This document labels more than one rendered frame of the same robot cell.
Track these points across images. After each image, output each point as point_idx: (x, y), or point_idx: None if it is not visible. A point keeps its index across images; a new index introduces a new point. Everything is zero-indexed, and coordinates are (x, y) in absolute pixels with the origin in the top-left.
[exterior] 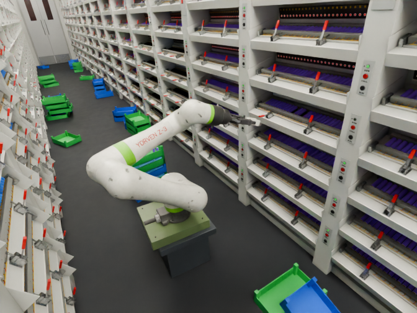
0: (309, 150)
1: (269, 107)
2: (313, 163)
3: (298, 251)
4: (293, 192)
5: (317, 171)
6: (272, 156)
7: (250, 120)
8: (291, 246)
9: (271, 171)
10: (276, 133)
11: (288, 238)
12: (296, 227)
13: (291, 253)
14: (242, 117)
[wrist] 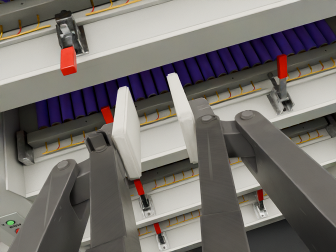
0: (230, 54)
1: (17, 11)
2: (287, 74)
3: (286, 234)
4: (249, 173)
5: (316, 80)
6: (169, 156)
7: (246, 121)
8: (271, 240)
9: (143, 185)
10: (78, 91)
11: (247, 235)
12: (274, 212)
13: (289, 249)
14: (116, 166)
